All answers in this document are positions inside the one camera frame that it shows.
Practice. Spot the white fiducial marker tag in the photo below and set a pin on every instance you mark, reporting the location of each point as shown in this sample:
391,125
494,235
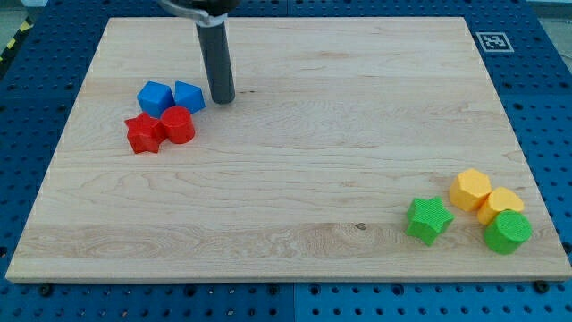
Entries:
494,42

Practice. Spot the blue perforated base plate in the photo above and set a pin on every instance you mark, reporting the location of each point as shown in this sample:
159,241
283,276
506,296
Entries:
44,78

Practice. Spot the wooden board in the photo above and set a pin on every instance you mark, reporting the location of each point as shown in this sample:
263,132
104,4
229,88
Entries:
307,176

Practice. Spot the yellow heart block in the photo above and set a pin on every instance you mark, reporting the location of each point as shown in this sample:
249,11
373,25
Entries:
500,199

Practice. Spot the red cylinder block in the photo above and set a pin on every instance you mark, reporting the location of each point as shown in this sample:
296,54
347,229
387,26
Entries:
178,124

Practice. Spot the green cylinder block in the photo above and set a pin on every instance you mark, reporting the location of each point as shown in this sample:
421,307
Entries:
507,232

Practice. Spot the blue cube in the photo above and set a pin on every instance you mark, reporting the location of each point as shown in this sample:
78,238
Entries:
154,98

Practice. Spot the blue triangular block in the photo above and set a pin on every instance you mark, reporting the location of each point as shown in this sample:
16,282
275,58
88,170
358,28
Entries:
189,96

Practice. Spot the red star block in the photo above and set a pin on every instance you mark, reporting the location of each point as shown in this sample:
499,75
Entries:
145,133

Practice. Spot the green star block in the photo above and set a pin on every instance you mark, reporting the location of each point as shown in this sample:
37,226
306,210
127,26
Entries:
428,219

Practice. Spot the yellow hexagon block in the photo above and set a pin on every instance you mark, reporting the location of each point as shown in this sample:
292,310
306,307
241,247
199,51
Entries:
470,189

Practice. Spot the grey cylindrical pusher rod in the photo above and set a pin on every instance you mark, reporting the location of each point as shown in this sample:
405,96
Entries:
216,56

